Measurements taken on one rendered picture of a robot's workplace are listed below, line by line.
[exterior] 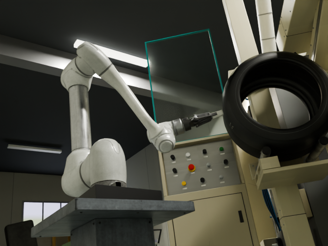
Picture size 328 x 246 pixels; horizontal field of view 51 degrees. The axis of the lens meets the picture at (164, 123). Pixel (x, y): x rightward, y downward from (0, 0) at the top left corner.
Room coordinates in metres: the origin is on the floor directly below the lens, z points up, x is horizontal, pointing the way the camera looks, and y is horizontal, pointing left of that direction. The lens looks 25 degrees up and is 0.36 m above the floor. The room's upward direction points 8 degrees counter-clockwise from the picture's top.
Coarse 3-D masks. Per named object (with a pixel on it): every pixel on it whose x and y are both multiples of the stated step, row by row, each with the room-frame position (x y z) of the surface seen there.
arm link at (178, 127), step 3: (174, 120) 1.78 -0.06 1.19; (177, 120) 1.77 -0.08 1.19; (180, 120) 1.76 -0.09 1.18; (174, 123) 1.76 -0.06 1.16; (177, 123) 1.76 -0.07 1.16; (180, 123) 1.76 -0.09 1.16; (174, 126) 1.76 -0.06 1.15; (177, 126) 1.77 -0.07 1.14; (180, 126) 1.77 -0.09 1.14; (183, 126) 1.78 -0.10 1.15; (174, 129) 1.77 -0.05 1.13; (177, 129) 1.77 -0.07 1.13; (180, 129) 1.78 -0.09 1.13; (183, 129) 1.78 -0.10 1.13; (177, 132) 1.79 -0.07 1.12; (180, 132) 1.79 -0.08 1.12; (183, 132) 1.80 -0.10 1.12; (177, 135) 1.82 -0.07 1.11
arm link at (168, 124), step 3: (159, 123) 1.79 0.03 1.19; (162, 123) 1.77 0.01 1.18; (165, 123) 1.76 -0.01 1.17; (168, 123) 1.77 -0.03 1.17; (171, 123) 1.77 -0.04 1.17; (165, 126) 1.74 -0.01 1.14; (168, 126) 1.75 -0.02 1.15; (171, 126) 1.77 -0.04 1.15; (171, 129) 1.76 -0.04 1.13; (147, 132) 1.79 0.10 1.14; (174, 132) 1.78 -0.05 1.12; (147, 135) 1.79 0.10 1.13; (174, 135) 1.80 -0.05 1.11; (150, 141) 1.81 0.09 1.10
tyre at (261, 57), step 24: (240, 72) 1.64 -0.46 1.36; (264, 72) 1.86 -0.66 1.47; (288, 72) 1.83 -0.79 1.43; (312, 72) 1.59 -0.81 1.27; (240, 96) 1.92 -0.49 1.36; (312, 96) 1.86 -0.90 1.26; (240, 120) 1.65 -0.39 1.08; (312, 120) 1.60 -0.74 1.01; (240, 144) 1.83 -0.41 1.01; (264, 144) 1.67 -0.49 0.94; (288, 144) 1.65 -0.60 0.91; (312, 144) 1.69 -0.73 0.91
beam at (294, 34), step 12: (288, 0) 1.52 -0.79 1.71; (300, 0) 1.45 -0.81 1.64; (312, 0) 1.46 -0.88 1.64; (288, 12) 1.58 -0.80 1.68; (300, 12) 1.54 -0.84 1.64; (312, 12) 1.56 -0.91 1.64; (288, 24) 1.65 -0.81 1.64; (300, 24) 1.65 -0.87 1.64; (312, 24) 1.67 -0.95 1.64; (288, 36) 1.75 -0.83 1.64; (300, 36) 1.77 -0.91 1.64; (288, 48) 1.88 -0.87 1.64; (300, 48) 1.90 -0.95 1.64
